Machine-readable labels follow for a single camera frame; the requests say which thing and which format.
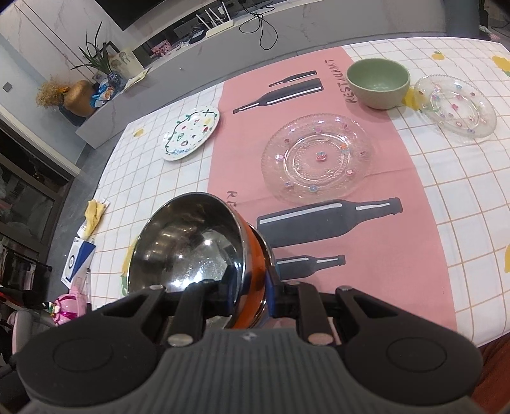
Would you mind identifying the grey stone bench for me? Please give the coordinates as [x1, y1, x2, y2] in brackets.
[75, 8, 449, 150]

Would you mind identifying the dried yellow flower bunch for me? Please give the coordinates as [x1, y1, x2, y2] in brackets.
[36, 75, 70, 108]

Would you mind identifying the green ceramic bowl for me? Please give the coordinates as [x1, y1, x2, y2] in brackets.
[346, 58, 411, 110]

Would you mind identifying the open booklet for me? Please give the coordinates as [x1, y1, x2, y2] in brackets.
[123, 68, 152, 91]

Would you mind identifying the dark glass cabinet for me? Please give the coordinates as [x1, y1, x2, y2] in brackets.
[0, 119, 80, 247]

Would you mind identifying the pink bottle-print placemat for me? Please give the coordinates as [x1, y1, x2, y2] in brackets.
[207, 46, 458, 343]

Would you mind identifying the golden vase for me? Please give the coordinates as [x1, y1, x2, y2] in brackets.
[64, 80, 98, 118]

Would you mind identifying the large clear glass plate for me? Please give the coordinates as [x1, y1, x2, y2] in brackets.
[261, 113, 375, 205]

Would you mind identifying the yellow cloth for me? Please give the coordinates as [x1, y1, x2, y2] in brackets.
[83, 199, 110, 239]

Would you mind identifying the white checkered lemon tablecloth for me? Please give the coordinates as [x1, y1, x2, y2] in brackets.
[85, 36, 510, 351]

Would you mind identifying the white illustrated card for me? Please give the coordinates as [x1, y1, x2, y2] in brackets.
[107, 48, 140, 78]

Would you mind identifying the white router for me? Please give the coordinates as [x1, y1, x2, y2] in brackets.
[196, 2, 234, 38]

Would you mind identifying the blue and white box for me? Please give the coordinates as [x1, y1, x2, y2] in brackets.
[62, 237, 96, 291]

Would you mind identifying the blue snack packet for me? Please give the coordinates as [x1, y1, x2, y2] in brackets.
[91, 85, 116, 109]

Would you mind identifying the green plant in blue vase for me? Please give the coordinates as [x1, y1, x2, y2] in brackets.
[72, 22, 128, 89]

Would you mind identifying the black cable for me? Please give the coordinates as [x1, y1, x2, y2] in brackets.
[238, 3, 281, 50]

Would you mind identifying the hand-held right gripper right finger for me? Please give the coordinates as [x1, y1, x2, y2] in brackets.
[266, 274, 394, 346]

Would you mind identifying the black television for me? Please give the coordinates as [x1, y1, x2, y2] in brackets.
[107, 0, 264, 34]

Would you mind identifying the pink toy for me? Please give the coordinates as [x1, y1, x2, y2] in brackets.
[48, 292, 90, 325]

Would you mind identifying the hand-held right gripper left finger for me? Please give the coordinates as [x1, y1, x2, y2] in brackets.
[92, 279, 232, 347]

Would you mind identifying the white painted ceramic plate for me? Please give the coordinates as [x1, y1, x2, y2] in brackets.
[160, 105, 221, 162]

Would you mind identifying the steel bowl with orange outside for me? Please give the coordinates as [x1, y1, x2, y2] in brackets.
[127, 192, 275, 331]

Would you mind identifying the small clear glass plate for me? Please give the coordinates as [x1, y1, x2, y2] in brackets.
[412, 74, 498, 144]

